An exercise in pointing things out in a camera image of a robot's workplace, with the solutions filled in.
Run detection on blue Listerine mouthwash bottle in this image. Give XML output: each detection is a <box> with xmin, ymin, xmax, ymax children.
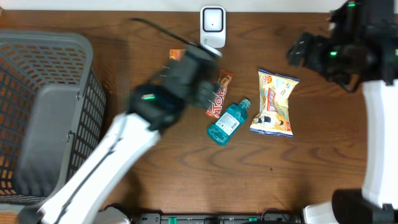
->
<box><xmin>207</xmin><ymin>98</ymin><xmax>251</xmax><ymax>146</ymax></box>

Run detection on orange snack packet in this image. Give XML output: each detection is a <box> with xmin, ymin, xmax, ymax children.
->
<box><xmin>169</xmin><ymin>49</ymin><xmax>185</xmax><ymax>61</ymax></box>

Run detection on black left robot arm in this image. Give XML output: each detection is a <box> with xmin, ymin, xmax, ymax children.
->
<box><xmin>18</xmin><ymin>44</ymin><xmax>222</xmax><ymax>223</ymax></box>

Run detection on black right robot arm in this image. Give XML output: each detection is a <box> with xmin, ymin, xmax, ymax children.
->
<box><xmin>287</xmin><ymin>0</ymin><xmax>397</xmax><ymax>223</ymax></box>

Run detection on white barcode scanner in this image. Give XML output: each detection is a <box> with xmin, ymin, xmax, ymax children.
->
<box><xmin>200</xmin><ymin>6</ymin><xmax>226</xmax><ymax>49</ymax></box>

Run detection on grey plastic shopping basket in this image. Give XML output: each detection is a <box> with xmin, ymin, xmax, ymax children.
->
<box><xmin>1</xmin><ymin>30</ymin><xmax>106</xmax><ymax>205</ymax></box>

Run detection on cream snack chips bag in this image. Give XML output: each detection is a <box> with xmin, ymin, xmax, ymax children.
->
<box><xmin>249</xmin><ymin>68</ymin><xmax>300</xmax><ymax>138</ymax></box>

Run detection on orange Top chocolate bar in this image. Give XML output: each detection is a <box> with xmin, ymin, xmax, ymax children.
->
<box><xmin>205</xmin><ymin>68</ymin><xmax>234</xmax><ymax>119</ymax></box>

